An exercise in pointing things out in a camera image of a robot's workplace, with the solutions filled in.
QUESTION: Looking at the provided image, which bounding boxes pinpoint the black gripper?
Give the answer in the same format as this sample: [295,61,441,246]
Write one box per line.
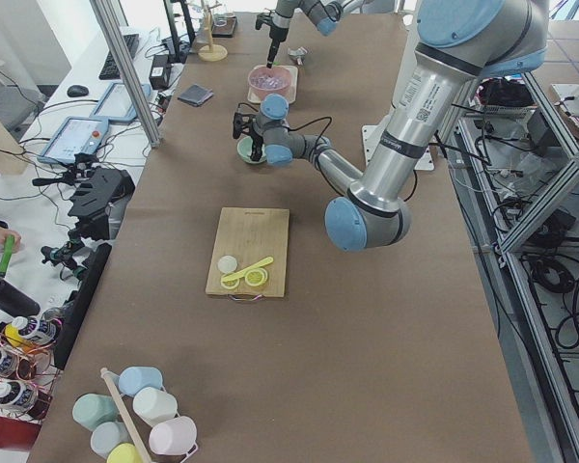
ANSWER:
[267,23,287,68]
[250,125,264,161]

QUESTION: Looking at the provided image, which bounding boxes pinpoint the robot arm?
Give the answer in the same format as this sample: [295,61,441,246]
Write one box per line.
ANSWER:
[255,0,369,68]
[233,1,549,251]

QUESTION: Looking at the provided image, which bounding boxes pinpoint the light green ceramic bowl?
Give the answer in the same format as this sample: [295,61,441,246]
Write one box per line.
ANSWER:
[236,137,266,165]

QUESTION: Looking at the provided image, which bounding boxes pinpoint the metal ice scoop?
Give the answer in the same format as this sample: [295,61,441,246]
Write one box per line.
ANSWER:
[288,47,308,67]

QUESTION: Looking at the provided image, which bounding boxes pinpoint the pink bowl of ice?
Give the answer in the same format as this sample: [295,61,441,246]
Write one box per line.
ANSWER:
[247,66,292,100]

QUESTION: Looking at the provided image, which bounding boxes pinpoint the beige plastic tray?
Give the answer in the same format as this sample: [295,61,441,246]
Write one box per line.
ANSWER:
[246,65,300,106]

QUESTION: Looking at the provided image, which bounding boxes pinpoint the wooden mug tree stand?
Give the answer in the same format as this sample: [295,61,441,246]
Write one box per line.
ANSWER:
[198,1,228,62]

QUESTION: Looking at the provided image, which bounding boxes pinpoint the bamboo cutting board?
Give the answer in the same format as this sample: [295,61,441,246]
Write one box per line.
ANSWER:
[206,207,290,298]

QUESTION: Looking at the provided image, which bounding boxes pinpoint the grey folded cloth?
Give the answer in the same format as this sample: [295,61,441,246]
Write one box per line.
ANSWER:
[178,84,214,107]

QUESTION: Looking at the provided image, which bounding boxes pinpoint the yellow plastic knife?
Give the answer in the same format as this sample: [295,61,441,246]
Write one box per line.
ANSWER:
[221,256,274,283]

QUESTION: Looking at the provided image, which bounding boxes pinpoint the lemon slice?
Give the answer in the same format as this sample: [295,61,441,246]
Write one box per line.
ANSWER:
[244,267,268,287]
[220,275,240,290]

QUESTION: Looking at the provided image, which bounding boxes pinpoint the blue teach pendant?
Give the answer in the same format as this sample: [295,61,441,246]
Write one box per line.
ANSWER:
[90,81,136,123]
[37,117,109,164]

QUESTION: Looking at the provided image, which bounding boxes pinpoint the black keyboard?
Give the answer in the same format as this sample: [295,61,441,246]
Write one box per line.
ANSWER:
[97,33,141,81]

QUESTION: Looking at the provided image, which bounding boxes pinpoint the black computer mouse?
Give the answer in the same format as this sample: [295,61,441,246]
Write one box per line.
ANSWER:
[67,85,89,97]

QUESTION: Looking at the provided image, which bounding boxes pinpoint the blue plastic cup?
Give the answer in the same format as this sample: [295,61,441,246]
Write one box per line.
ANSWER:
[118,366,163,397]

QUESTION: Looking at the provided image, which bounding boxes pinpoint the white plastic cup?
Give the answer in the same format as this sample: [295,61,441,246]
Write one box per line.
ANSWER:
[132,387,178,427]

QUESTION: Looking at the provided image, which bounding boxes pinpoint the black thermos bottle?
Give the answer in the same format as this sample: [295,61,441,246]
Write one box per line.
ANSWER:
[0,278,41,317]

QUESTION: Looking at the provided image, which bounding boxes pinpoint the pink plastic cup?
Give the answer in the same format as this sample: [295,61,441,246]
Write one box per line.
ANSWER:
[149,416,198,455]

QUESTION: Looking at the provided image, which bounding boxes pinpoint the green plastic cup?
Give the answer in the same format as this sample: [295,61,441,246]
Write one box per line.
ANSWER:
[71,394,119,431]

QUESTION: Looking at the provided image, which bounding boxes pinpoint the grey plastic cup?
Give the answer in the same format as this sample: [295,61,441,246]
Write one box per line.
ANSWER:
[90,422,131,458]

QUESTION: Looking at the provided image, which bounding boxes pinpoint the yellow plastic cup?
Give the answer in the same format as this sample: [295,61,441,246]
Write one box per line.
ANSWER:
[106,443,143,463]

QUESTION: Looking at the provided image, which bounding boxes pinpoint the aluminium frame post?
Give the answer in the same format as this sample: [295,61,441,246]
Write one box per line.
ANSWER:
[90,0,161,149]

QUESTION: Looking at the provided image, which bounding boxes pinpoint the copper wire bottle basket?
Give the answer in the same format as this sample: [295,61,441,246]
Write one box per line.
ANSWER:
[0,316,62,422]

